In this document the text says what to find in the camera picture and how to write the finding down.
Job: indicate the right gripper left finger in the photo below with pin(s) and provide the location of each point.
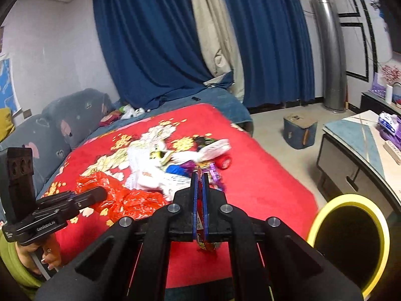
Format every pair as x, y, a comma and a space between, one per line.
130, 260

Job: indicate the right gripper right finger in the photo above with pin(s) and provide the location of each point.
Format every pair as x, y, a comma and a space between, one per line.
268, 259

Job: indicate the red plastic bag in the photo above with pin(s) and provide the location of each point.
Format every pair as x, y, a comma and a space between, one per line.
120, 201

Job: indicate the purple candy wrapper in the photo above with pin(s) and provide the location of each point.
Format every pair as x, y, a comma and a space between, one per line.
215, 179

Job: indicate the white plastic bag trash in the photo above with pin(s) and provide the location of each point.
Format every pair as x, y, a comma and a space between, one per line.
147, 164

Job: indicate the red round wrapper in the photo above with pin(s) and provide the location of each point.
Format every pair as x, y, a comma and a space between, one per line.
223, 162

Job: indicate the pink white plastic wrapper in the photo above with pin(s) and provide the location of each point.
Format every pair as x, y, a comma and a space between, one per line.
209, 152

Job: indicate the dark green snack wrapper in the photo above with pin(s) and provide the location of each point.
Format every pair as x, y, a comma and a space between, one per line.
202, 141

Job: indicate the left forearm green sleeve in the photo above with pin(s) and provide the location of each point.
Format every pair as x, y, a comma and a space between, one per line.
28, 281

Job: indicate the yellow rimmed black trash bin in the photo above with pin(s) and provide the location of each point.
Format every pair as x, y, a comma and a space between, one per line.
352, 233

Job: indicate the left hand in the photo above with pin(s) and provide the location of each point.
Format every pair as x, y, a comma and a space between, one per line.
50, 254

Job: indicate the red floral blanket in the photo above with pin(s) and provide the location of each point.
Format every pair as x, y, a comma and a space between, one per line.
254, 182

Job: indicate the yellow cushion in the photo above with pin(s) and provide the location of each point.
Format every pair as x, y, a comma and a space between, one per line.
6, 123

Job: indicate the grey patterned sofa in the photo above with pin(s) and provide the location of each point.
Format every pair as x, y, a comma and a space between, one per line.
59, 129

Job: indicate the blue storage stool box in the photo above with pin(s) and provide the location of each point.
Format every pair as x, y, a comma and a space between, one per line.
299, 130

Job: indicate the coffee table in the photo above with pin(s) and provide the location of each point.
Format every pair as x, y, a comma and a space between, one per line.
353, 160

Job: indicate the blue denim sofa cover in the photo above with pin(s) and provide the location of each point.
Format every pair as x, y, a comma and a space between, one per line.
229, 106

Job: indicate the purple bag on table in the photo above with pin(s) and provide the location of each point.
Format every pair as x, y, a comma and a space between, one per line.
389, 128

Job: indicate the tv stand cabinet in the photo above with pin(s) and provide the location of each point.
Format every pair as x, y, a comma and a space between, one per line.
373, 102

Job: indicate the white cup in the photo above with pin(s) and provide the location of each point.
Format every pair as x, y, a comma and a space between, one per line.
388, 93

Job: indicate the beige curtain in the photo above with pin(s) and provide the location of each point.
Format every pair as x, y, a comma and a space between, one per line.
218, 44

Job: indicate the blue curtain right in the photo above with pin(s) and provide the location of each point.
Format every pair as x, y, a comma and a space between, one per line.
275, 50

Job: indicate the blue curtain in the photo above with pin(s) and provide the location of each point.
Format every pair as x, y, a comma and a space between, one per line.
275, 50
152, 50

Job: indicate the blue curtain left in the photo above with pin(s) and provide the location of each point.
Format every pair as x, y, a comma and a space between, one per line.
152, 50

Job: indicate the silver tower air conditioner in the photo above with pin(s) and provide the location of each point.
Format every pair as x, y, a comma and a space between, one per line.
332, 53

